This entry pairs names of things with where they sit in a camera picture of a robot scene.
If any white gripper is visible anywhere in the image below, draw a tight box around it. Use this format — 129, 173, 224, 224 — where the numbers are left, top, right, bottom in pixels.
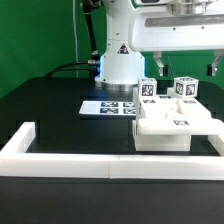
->
128, 4, 224, 77

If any white tagged block part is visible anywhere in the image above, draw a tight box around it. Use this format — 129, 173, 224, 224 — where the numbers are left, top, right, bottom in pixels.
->
174, 76, 199, 98

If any white chair back frame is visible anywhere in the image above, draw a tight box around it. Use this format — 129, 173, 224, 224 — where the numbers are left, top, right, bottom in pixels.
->
133, 88, 224, 136

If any white chair seat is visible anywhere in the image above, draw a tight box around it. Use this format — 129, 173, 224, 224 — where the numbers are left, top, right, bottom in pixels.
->
132, 121, 191, 152

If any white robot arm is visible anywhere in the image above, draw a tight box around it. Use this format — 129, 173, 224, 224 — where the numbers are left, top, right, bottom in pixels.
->
81, 0, 224, 85

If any white sheet with tags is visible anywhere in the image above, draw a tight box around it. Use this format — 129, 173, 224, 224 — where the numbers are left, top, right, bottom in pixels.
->
79, 101, 136, 116

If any white U-shaped fence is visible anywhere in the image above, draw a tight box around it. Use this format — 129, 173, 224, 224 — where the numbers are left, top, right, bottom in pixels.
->
0, 122, 224, 180

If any black cable bundle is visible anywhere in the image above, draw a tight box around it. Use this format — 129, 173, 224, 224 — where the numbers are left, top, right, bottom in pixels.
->
44, 9, 101, 79

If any white thin cable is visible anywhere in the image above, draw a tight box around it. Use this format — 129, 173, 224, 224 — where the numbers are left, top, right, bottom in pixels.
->
72, 0, 80, 79

